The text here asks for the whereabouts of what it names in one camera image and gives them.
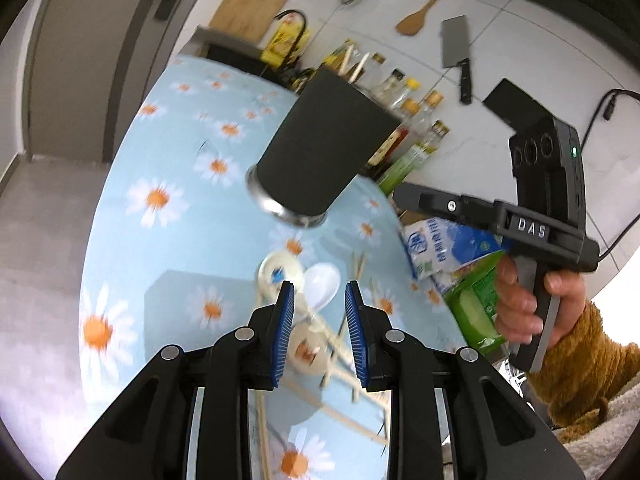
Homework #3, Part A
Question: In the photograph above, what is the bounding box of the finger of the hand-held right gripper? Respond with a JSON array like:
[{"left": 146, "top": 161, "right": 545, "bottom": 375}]
[{"left": 393, "top": 182, "right": 501, "bottom": 237}]

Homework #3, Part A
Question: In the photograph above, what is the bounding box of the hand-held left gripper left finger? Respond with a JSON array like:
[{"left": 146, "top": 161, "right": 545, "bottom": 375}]
[{"left": 56, "top": 280, "right": 296, "bottom": 480}]

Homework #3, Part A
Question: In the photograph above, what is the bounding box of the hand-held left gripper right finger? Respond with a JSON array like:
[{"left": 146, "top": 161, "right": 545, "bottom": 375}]
[{"left": 344, "top": 280, "right": 586, "bottom": 480}]

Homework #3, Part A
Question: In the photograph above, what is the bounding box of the white plastic spoon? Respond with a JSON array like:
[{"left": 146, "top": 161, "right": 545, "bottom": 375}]
[{"left": 304, "top": 263, "right": 344, "bottom": 312}]

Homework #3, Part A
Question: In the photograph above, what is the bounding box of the black utensil holder cup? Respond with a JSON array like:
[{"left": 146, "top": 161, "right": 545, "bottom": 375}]
[{"left": 245, "top": 66, "right": 404, "bottom": 230}]

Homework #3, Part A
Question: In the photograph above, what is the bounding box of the person's right hand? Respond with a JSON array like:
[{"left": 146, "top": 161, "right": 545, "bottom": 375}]
[{"left": 495, "top": 254, "right": 590, "bottom": 349}]

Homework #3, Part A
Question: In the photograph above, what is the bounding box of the white and blue bag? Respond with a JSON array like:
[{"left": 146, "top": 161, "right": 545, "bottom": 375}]
[{"left": 400, "top": 217, "right": 506, "bottom": 284}]

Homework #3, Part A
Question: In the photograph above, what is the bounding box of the green label glass bottle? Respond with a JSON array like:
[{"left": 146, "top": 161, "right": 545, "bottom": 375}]
[{"left": 377, "top": 120, "right": 451, "bottom": 197}]

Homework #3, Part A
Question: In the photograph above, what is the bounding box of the red label sauce bottle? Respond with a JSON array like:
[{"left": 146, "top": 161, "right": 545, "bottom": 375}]
[{"left": 367, "top": 100, "right": 422, "bottom": 171}]

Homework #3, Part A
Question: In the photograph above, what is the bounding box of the glass bottle with gold cap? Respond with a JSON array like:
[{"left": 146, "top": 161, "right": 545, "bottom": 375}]
[
  {"left": 360, "top": 52, "right": 389, "bottom": 95},
  {"left": 410, "top": 89, "right": 446, "bottom": 134}
]

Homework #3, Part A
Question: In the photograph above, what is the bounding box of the green food packet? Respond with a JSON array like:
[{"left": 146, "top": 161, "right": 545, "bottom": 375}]
[{"left": 442, "top": 249, "right": 509, "bottom": 354}]

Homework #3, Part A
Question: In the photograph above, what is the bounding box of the bottle with yellow cap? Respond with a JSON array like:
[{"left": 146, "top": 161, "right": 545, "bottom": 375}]
[{"left": 395, "top": 77, "right": 421, "bottom": 111}]

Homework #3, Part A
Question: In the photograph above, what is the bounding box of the glass bottle with black cap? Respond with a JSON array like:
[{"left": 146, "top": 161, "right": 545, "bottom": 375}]
[{"left": 377, "top": 68, "right": 407, "bottom": 107}]

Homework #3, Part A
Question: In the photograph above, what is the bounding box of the daisy print blue tablecloth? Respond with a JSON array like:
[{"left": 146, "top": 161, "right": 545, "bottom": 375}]
[{"left": 79, "top": 55, "right": 471, "bottom": 480}]

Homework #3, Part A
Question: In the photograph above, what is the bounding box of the large cooking oil bottle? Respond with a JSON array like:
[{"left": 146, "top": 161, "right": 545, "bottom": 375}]
[{"left": 320, "top": 39, "right": 359, "bottom": 79}]

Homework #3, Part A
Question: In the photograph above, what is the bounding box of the wooden spatula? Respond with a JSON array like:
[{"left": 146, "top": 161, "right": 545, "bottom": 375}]
[{"left": 395, "top": 0, "right": 461, "bottom": 37}]

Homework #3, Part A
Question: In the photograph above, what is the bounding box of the yellow oil jug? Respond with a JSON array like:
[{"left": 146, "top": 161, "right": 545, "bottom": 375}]
[{"left": 260, "top": 12, "right": 314, "bottom": 69}]

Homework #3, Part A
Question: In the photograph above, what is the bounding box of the black sink faucet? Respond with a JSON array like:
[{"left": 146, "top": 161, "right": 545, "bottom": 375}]
[{"left": 271, "top": 8, "right": 314, "bottom": 79}]

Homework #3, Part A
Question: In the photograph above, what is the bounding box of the dark kitchen sink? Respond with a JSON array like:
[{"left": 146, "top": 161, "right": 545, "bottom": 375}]
[{"left": 202, "top": 39, "right": 301, "bottom": 92}]

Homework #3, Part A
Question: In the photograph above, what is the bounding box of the white fleece garment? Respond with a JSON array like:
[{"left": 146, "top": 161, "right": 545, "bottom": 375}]
[{"left": 547, "top": 389, "right": 640, "bottom": 480}]

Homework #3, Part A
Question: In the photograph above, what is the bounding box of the wooden cutting board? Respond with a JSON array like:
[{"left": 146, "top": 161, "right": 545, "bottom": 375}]
[{"left": 207, "top": 0, "right": 300, "bottom": 44}]

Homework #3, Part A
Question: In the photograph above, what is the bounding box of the grey door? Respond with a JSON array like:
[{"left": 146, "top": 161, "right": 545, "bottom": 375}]
[{"left": 22, "top": 0, "right": 222, "bottom": 167}]

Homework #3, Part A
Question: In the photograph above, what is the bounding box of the black rectangular wall panel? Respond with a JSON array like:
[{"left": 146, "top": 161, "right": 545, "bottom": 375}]
[{"left": 482, "top": 77, "right": 552, "bottom": 134}]

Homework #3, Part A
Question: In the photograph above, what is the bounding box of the black power cable with plug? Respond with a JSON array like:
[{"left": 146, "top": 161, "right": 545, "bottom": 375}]
[{"left": 581, "top": 88, "right": 640, "bottom": 150}]

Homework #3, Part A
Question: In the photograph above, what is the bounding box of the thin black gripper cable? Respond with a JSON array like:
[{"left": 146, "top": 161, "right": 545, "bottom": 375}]
[{"left": 597, "top": 199, "right": 640, "bottom": 262}]

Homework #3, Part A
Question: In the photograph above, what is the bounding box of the black handled cleaver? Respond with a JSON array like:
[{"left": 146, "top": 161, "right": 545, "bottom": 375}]
[{"left": 439, "top": 14, "right": 474, "bottom": 106}]

